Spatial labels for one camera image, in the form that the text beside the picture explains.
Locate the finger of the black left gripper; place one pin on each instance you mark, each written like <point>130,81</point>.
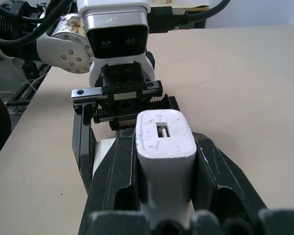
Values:
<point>82,137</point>
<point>170,104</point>

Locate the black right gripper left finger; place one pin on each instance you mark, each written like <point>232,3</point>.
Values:
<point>112,171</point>

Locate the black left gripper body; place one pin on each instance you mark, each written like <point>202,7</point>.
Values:
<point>120,80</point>

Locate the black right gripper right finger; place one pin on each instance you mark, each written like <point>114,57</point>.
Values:
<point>218,171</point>

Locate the white charger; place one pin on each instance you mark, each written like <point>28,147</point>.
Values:
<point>161,169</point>

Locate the light wooden board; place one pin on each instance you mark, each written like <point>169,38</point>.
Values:
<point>193,7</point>

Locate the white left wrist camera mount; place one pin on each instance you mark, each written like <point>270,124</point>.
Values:
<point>112,9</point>

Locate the black metal frame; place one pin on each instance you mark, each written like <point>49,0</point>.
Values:
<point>29,73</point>

